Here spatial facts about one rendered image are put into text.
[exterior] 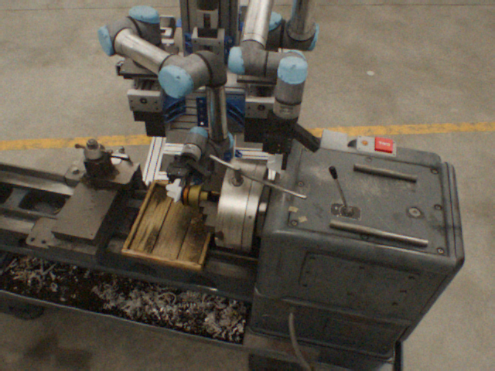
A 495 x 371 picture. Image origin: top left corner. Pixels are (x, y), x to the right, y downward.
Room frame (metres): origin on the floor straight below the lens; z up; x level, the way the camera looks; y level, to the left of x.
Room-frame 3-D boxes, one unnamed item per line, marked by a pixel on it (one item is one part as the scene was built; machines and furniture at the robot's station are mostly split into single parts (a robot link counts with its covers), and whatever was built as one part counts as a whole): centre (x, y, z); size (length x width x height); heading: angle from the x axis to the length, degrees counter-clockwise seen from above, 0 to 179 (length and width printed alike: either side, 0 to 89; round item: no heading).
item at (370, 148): (1.16, -0.43, 1.23); 0.13 x 0.08 x 0.05; 81
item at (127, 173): (1.17, 0.54, 0.99); 0.20 x 0.10 x 0.05; 81
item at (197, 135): (1.31, 0.21, 1.07); 0.11 x 0.08 x 0.09; 171
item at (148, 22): (1.71, 0.46, 1.33); 0.13 x 0.12 x 0.14; 137
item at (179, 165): (1.15, 0.25, 1.08); 0.12 x 0.09 x 0.08; 171
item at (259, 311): (0.96, -0.38, 0.43); 0.60 x 0.48 x 0.86; 81
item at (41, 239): (1.11, 0.63, 0.90); 0.47 x 0.30 x 0.06; 171
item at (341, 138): (1.18, -0.29, 1.24); 0.09 x 0.08 x 0.03; 81
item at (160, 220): (1.05, 0.27, 0.89); 0.36 x 0.30 x 0.04; 171
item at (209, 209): (0.93, 0.11, 1.09); 0.12 x 0.11 x 0.05; 171
